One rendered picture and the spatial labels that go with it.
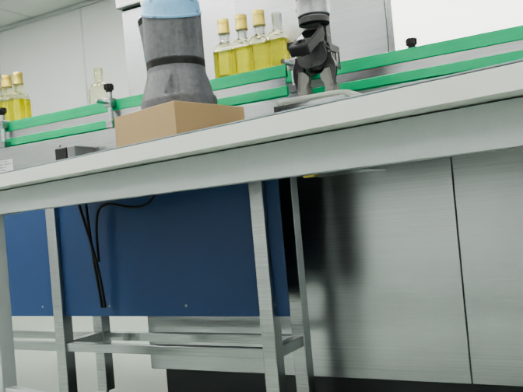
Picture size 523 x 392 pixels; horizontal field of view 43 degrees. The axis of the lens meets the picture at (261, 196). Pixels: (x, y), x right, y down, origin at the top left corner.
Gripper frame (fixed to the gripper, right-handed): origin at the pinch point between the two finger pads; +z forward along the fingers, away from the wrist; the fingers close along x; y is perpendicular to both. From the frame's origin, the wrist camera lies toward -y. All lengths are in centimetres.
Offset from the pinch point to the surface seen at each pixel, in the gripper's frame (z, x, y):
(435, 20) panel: -23.4, -18.8, 38.7
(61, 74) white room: -128, 412, 341
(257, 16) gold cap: -31.5, 26.7, 25.5
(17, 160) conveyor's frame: 0, 110, 12
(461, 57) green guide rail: -9.2, -27.8, 22.4
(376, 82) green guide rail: -6.9, -6.7, 22.3
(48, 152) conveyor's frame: -1, 96, 12
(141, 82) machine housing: -25, 82, 42
